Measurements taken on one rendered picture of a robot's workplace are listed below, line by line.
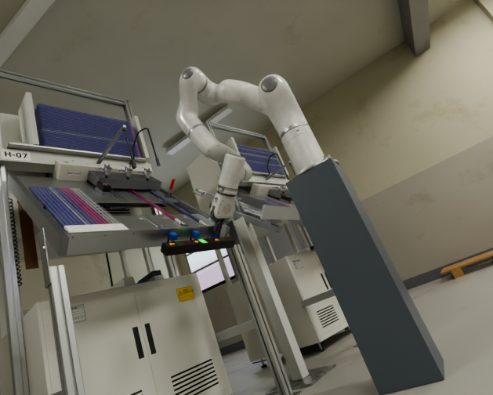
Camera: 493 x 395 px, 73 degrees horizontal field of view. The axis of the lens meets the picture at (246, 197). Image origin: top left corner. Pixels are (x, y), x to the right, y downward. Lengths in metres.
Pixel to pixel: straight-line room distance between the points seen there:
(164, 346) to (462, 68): 4.88
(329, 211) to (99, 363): 0.96
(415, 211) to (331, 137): 1.59
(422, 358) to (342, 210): 0.46
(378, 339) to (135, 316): 0.91
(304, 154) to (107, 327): 0.98
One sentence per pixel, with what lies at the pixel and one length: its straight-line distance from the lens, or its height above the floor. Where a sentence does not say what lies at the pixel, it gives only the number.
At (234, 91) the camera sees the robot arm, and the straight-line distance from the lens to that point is 1.45.
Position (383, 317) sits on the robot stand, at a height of 0.19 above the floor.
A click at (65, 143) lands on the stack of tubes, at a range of 1.93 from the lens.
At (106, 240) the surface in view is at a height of 0.70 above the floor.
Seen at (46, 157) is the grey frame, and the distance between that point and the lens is 1.88.
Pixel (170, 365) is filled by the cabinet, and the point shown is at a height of 0.27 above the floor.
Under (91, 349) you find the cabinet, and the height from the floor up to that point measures 0.42.
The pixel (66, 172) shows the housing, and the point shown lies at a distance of 1.79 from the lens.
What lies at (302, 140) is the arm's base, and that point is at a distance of 1.24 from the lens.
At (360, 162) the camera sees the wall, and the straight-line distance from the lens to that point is 5.09.
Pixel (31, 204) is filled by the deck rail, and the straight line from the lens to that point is 1.42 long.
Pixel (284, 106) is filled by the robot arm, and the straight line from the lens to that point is 1.29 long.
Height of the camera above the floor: 0.30
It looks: 20 degrees up
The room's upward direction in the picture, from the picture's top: 21 degrees counter-clockwise
